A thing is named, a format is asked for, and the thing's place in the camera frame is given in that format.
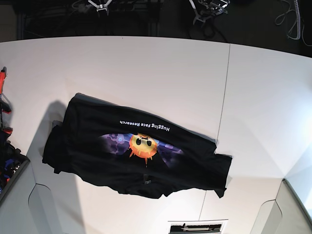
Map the black printed t-shirt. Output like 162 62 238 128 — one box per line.
42 93 232 199

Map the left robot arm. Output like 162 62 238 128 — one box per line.
189 0 230 25

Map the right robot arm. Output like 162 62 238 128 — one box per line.
88 0 112 15

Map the white label card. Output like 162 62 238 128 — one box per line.
168 219 228 234

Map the grey bin with clothes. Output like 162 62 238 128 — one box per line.
0 138 31 203

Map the orange black tool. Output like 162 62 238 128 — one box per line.
0 66 13 135

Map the white cable bundle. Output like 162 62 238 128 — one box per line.
275 0 312 47

